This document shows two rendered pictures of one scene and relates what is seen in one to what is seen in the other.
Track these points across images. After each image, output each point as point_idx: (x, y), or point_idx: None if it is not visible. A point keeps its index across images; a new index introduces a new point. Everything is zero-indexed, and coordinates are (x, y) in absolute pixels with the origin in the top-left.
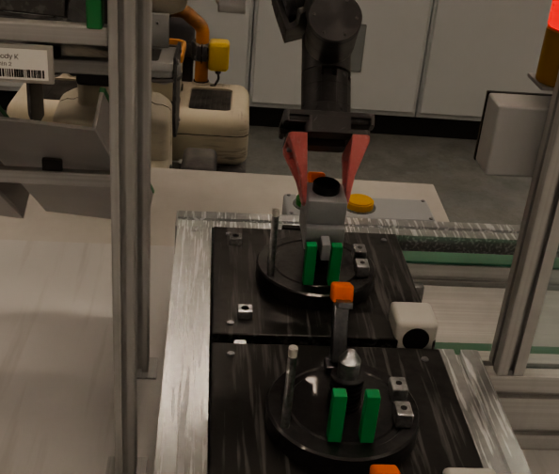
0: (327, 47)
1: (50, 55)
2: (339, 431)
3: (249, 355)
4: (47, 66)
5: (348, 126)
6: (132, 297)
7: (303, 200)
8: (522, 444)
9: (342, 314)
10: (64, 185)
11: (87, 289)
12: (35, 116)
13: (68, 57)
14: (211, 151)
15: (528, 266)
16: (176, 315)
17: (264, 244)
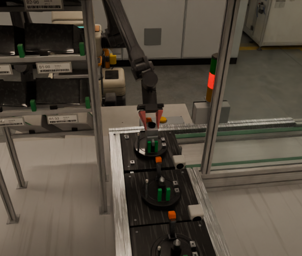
0: (148, 87)
1: (77, 116)
2: (160, 198)
3: (134, 176)
4: (77, 118)
5: (156, 107)
6: (102, 169)
7: (145, 129)
8: (211, 190)
9: (158, 165)
10: None
11: (84, 153)
12: None
13: None
14: (114, 93)
15: (208, 147)
16: (113, 165)
17: (135, 138)
